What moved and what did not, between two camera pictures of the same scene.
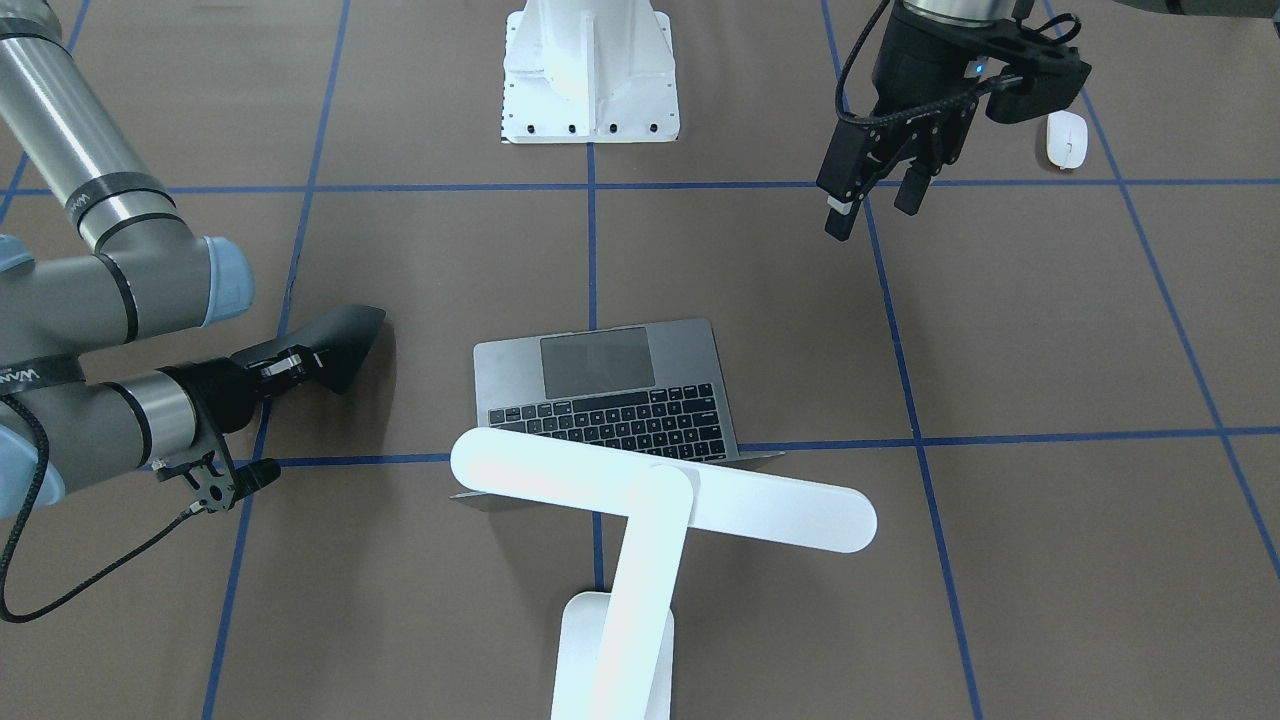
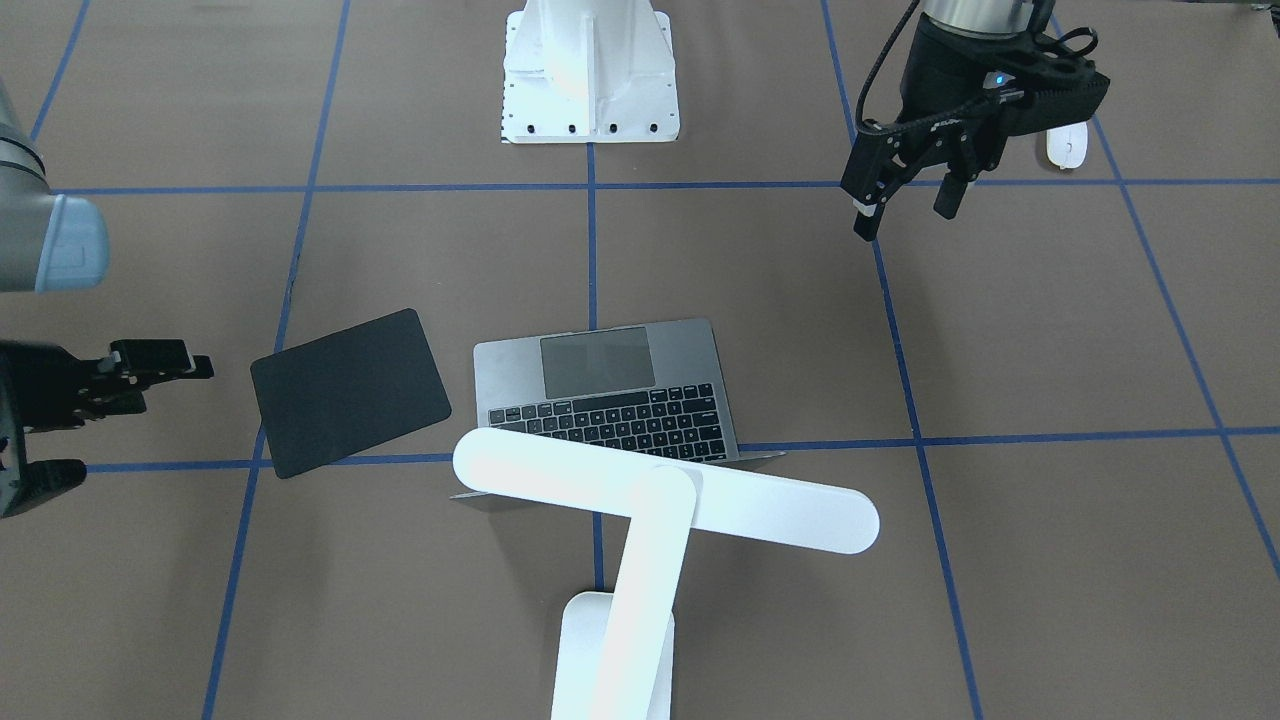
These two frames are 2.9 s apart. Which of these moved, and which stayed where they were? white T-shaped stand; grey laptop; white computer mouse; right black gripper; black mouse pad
Moved: right black gripper; black mouse pad
Stayed: white T-shaped stand; grey laptop; white computer mouse
